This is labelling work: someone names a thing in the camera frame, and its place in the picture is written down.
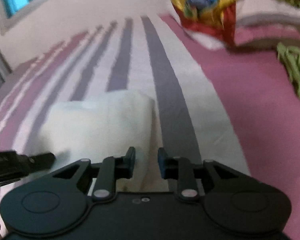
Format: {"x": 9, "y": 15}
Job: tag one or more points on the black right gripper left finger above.
{"x": 109, "y": 171}

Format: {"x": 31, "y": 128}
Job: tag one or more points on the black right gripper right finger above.
{"x": 179, "y": 169}

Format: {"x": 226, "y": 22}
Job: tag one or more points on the white knit sweater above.
{"x": 96, "y": 129}

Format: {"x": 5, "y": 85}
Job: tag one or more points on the pink grey striped bedspread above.
{"x": 235, "y": 107}

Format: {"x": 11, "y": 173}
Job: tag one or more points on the green garment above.
{"x": 289, "y": 56}

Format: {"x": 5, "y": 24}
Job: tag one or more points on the colourful satin cloth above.
{"x": 212, "y": 17}

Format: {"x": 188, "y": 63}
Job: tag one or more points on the striped pink pillow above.
{"x": 264, "y": 23}

